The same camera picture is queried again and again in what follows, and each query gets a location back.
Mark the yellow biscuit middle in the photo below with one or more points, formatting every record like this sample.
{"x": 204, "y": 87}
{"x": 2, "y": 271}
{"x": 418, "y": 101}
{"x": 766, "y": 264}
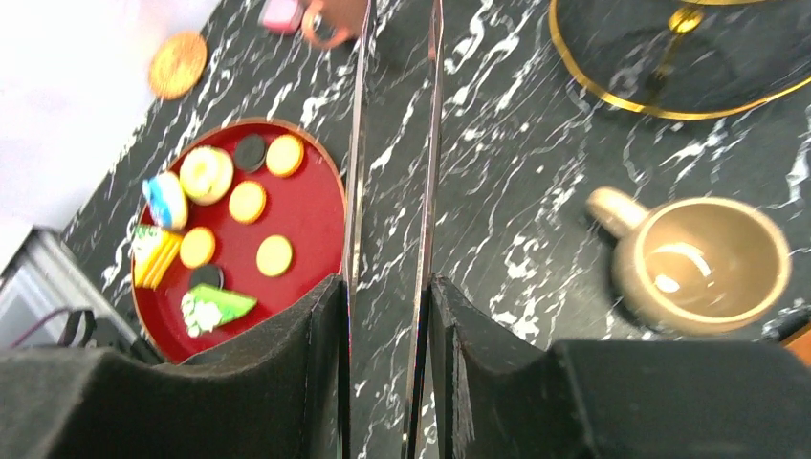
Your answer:
{"x": 247, "y": 202}

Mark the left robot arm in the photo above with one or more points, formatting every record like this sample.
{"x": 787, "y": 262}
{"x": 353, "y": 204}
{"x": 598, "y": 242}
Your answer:
{"x": 47, "y": 300}

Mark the blue white donut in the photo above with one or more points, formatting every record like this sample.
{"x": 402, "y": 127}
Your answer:
{"x": 166, "y": 200}

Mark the three-tier glass cake stand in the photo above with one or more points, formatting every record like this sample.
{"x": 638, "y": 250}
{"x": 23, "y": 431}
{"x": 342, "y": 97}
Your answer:
{"x": 684, "y": 60}

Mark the orange wooden rack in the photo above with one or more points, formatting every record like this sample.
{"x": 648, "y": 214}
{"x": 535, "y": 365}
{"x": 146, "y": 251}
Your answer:
{"x": 799, "y": 344}

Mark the green triangular cake slice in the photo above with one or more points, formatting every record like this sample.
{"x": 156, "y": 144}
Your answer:
{"x": 205, "y": 307}

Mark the yellow biscuit lower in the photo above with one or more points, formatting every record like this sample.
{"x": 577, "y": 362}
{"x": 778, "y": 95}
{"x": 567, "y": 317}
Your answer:
{"x": 197, "y": 248}

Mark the yellow biscuit centre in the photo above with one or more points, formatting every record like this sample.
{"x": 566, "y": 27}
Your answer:
{"x": 274, "y": 255}

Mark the yellow frosted donut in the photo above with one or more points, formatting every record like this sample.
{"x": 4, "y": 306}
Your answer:
{"x": 206, "y": 174}

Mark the pink grey eraser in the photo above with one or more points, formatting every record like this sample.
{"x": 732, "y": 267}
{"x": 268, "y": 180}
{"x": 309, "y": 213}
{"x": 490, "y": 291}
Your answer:
{"x": 281, "y": 17}

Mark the beige mug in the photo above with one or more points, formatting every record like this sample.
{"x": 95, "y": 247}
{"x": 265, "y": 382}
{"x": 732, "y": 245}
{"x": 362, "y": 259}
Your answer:
{"x": 696, "y": 266}

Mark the black cookie upper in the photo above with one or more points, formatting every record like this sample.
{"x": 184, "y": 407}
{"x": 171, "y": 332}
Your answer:
{"x": 249, "y": 153}

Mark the red round tray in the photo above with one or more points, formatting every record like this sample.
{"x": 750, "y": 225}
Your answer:
{"x": 308, "y": 208}

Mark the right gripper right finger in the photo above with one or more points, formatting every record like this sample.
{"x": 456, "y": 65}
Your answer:
{"x": 497, "y": 396}

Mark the black sandwich cookie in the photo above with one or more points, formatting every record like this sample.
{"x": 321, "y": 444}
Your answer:
{"x": 208, "y": 274}

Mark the metal tongs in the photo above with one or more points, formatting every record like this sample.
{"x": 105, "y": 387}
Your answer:
{"x": 392, "y": 95}

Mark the yellow biscuit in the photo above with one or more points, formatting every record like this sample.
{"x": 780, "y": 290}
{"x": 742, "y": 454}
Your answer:
{"x": 274, "y": 255}
{"x": 284, "y": 155}
{"x": 247, "y": 202}
{"x": 197, "y": 248}

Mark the pink mug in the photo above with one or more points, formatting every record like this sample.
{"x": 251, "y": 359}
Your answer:
{"x": 329, "y": 23}

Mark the yellow biscuit upper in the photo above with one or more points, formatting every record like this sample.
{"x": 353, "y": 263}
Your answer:
{"x": 284, "y": 155}

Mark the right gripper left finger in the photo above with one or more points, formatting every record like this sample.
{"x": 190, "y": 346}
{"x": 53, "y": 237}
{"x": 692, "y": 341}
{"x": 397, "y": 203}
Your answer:
{"x": 274, "y": 391}

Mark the yellow layered cake slice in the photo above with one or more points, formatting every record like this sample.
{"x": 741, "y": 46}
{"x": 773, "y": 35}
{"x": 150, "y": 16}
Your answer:
{"x": 153, "y": 251}

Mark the woven coaster left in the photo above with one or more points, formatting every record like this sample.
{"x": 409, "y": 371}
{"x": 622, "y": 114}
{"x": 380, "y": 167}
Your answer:
{"x": 178, "y": 65}

